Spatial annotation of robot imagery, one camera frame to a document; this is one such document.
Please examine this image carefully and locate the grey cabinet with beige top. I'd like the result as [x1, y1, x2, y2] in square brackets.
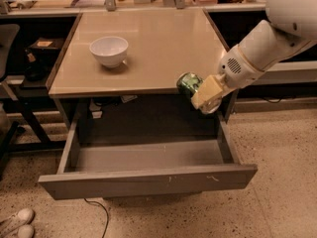
[49, 9, 228, 128]

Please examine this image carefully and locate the white power adapter under top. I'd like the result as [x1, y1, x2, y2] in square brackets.
[89, 99, 102, 119]

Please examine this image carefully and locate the grey open top drawer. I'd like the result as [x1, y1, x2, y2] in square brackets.
[39, 105, 258, 199]

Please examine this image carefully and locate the white bowl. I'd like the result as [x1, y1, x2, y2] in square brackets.
[89, 36, 129, 67]

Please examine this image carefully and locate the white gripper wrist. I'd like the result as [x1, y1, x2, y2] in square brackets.
[191, 45, 264, 110]

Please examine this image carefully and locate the white sneaker lower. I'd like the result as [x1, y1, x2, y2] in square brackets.
[5, 225, 35, 238]

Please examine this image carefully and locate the black box with label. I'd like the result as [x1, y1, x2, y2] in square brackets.
[29, 38, 64, 51]

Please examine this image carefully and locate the black floor cable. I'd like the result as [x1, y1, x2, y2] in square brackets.
[82, 197, 110, 238]

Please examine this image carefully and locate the white sneaker upper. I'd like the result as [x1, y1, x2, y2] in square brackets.
[0, 208, 35, 238]

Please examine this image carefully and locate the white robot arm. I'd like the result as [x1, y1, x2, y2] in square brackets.
[191, 0, 317, 113]

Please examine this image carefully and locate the green soda can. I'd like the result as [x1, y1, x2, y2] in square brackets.
[176, 72, 222, 115]

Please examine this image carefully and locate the white sneaker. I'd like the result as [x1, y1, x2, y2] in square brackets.
[0, 208, 35, 238]
[5, 225, 35, 238]

